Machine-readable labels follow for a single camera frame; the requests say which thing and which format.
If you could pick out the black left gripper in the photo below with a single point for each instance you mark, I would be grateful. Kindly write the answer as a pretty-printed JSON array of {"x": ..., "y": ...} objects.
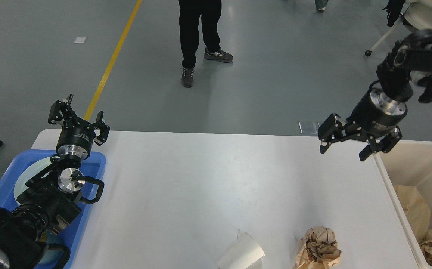
[{"x": 74, "y": 140}]

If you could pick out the dark teal mug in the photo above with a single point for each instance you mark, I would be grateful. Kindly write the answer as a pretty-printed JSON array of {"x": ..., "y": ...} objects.
[{"x": 50, "y": 255}]

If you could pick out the blue plastic tray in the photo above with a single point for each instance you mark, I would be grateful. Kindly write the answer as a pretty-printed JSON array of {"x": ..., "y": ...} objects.
[{"x": 93, "y": 166}]

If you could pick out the brown paper bag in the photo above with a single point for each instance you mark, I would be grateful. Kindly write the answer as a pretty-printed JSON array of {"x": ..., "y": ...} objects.
[{"x": 416, "y": 209}]

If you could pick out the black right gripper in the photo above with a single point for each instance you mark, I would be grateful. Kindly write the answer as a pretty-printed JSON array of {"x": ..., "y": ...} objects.
[{"x": 375, "y": 116}]

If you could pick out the left floor outlet cover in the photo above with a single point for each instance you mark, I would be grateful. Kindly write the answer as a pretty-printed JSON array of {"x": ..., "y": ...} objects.
[{"x": 308, "y": 127}]

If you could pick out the white rolling chair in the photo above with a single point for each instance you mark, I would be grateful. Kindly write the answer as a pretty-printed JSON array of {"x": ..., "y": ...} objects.
[{"x": 415, "y": 15}]

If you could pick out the white paper cup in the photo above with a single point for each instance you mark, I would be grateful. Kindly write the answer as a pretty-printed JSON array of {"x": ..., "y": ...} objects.
[{"x": 243, "y": 254}]

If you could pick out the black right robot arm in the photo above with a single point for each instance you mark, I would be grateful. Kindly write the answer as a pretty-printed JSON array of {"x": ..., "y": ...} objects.
[{"x": 414, "y": 53}]

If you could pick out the beige plastic bin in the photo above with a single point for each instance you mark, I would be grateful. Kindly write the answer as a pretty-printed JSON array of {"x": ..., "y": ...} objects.
[{"x": 409, "y": 163}]

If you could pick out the black garment on chair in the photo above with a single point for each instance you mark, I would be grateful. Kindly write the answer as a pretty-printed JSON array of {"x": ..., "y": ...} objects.
[{"x": 393, "y": 10}]

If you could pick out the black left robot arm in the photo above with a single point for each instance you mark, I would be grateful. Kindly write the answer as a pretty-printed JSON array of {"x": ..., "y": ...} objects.
[{"x": 50, "y": 199}]

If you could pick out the light green plate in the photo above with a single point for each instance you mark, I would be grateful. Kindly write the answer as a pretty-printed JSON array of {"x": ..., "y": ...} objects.
[{"x": 20, "y": 185}]

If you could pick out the person in black trousers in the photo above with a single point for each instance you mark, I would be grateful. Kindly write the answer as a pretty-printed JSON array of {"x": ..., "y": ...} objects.
[{"x": 195, "y": 13}]

